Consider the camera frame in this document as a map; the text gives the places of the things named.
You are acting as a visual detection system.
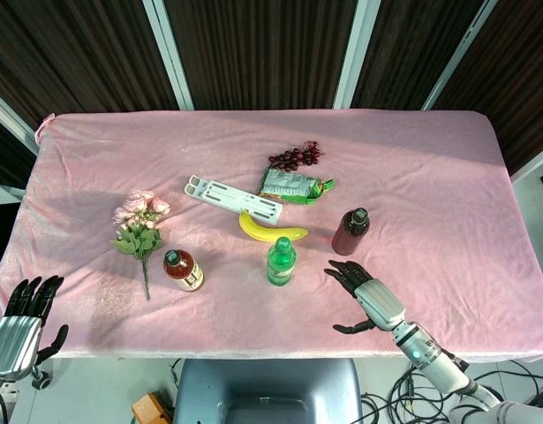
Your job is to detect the black floor cables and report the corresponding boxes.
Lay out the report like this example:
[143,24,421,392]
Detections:
[361,360,543,424]

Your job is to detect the red juice bottle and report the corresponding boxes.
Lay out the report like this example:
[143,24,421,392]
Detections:
[162,249,206,293]

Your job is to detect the dark red grape bunch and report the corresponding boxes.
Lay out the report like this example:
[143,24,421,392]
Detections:
[268,140,325,173]

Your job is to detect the pink fleece tablecloth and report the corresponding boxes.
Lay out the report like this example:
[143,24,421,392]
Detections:
[0,109,543,364]

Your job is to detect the dark cola bottle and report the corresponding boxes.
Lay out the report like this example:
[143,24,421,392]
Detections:
[331,208,372,256]

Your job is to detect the orange box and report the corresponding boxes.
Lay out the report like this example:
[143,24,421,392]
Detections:
[131,391,174,424]

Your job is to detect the pink artificial rose bouquet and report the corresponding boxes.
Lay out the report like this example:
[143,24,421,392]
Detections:
[110,189,171,301]

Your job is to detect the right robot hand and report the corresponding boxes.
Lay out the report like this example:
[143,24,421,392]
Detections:
[324,260,406,335]

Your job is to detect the green soda bottle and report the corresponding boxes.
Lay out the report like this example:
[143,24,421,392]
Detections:
[266,236,297,288]

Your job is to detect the yellow banana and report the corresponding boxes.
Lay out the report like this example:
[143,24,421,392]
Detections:
[238,210,311,244]

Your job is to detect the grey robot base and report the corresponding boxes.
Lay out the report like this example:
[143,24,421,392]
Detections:
[172,358,364,424]

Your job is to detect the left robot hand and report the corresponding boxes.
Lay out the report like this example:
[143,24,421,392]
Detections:
[0,275,70,383]

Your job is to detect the green snack bag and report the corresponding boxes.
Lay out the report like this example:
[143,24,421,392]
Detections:
[258,166,336,207]

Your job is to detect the white folding stand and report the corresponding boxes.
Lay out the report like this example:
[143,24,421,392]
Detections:
[183,175,284,226]

